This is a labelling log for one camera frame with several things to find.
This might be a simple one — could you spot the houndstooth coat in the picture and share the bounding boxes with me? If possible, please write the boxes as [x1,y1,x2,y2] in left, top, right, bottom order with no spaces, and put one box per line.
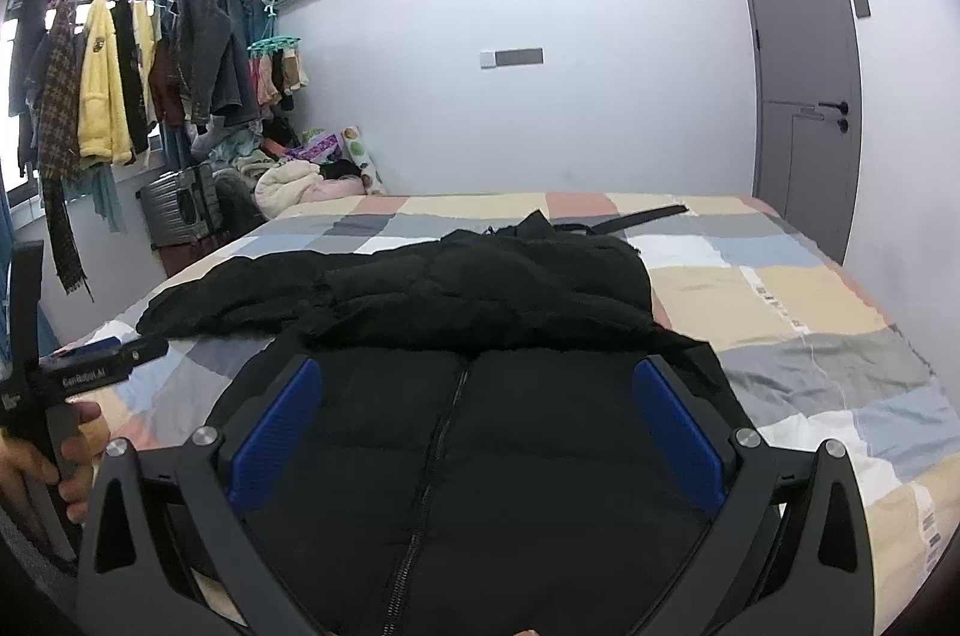
[28,0,95,301]

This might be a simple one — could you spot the black puffer jacket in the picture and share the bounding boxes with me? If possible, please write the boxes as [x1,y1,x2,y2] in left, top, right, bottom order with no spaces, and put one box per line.
[137,210,760,636]

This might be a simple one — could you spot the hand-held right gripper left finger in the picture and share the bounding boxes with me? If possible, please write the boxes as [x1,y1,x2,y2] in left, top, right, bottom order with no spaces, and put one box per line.
[75,352,331,636]

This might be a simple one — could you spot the floral pillow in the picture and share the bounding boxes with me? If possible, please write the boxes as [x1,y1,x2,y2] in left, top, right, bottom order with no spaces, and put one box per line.
[340,126,388,196]

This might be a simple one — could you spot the person's left hand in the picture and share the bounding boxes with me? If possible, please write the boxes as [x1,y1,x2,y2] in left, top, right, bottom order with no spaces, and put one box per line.
[0,400,103,526]

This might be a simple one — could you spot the bed with patchwork sheet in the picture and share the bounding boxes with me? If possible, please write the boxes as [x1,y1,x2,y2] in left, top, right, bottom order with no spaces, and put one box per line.
[58,192,960,636]

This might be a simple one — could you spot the blue jeans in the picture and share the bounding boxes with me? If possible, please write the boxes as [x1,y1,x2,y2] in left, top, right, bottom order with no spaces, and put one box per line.
[217,0,262,53]

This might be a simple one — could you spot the green clip hanger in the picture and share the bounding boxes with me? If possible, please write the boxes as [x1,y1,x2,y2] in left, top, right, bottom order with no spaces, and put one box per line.
[247,36,304,59]

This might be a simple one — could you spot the black strap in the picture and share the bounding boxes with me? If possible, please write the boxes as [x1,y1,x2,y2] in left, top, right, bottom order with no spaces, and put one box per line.
[553,202,689,233]

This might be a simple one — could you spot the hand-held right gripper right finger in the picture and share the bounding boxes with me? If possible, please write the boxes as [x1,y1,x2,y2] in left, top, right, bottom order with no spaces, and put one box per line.
[630,351,878,636]

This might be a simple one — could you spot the dark grey denim jacket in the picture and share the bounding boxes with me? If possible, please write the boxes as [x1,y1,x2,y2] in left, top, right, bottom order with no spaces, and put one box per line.
[160,0,260,131]

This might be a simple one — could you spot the grey wall panel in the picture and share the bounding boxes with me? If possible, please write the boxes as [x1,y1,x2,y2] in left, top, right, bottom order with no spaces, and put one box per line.
[481,48,544,70]

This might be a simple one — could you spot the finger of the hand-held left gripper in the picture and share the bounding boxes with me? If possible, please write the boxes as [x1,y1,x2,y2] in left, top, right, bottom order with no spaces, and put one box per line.
[69,336,170,374]

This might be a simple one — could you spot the silver suitcase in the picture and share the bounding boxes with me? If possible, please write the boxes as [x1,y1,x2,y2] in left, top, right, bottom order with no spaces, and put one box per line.
[138,162,227,250]

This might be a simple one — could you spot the grey door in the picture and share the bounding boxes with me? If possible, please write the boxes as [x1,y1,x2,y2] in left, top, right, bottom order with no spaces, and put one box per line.
[732,0,862,266]

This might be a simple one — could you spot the cream fleece blanket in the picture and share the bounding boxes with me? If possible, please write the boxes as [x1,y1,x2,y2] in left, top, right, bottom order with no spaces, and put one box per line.
[253,162,325,221]

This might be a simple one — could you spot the pile of clothes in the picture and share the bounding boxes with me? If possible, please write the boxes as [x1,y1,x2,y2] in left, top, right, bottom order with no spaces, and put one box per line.
[189,115,302,181]

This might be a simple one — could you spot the pink cloth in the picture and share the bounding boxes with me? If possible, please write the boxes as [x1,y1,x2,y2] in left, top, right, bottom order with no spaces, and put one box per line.
[303,176,370,204]

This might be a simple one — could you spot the black and cream jacket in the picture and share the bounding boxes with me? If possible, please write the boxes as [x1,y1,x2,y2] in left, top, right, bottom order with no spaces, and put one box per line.
[112,0,163,157]

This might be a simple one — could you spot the teal scarf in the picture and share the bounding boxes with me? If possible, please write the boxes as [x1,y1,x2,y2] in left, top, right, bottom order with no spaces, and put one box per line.
[73,162,122,233]

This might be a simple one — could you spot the purple package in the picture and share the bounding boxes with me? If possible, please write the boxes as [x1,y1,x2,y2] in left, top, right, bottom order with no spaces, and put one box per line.
[298,128,346,162]

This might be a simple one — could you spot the black hanging coat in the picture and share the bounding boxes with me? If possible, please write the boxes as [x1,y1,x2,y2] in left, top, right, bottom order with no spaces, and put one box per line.
[9,0,55,176]

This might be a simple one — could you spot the yellow fleece jacket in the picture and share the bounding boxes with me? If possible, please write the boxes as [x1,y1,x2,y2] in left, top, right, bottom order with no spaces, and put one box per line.
[77,0,137,167]

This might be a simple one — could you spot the dark red garment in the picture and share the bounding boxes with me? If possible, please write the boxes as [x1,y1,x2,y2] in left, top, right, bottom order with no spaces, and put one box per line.
[147,36,190,129]

